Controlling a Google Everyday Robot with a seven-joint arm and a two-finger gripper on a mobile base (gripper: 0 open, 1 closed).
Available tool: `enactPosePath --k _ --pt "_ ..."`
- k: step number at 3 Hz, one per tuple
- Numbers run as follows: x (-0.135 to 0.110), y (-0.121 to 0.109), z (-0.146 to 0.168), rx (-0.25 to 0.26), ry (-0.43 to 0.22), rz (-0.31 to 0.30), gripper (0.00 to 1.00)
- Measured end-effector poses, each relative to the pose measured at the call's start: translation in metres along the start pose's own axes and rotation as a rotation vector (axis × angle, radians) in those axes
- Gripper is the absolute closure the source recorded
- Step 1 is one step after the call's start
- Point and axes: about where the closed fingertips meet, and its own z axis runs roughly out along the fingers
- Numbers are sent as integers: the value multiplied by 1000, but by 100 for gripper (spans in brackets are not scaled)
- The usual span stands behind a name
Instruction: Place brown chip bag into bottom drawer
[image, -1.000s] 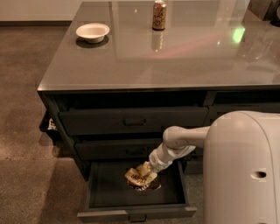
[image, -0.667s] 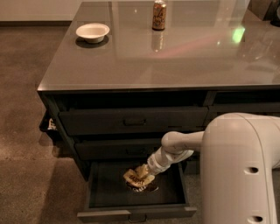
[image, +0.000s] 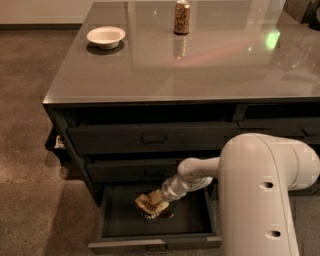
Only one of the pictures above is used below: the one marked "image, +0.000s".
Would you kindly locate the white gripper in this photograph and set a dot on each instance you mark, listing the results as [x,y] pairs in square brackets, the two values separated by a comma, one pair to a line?
[167,191]

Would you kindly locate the brown chip bag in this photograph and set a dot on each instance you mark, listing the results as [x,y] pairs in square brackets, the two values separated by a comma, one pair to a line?
[152,205]

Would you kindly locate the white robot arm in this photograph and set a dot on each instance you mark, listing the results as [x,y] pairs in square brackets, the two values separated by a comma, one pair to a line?
[255,173]

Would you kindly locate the top left drawer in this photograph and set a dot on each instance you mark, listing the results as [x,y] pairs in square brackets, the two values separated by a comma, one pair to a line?
[151,137]

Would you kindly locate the middle left drawer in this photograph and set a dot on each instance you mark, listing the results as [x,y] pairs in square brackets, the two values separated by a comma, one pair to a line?
[132,170]

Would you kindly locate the open bottom left drawer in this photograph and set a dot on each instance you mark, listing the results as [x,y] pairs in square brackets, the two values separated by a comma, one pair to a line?
[123,230]

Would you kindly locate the dark drawer cabinet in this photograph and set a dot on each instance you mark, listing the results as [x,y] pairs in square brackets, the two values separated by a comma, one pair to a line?
[239,61]

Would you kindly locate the top right drawer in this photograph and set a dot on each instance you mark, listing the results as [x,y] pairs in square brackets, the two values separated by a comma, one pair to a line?
[303,129]

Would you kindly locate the black bin beside cabinet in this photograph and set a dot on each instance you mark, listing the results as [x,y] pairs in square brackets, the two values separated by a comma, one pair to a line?
[51,145]

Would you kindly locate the white bowl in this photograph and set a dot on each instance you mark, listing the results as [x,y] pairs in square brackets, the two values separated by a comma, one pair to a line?
[106,37]

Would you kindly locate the brown soda can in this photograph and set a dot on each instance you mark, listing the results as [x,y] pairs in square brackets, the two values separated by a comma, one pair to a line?
[182,17]

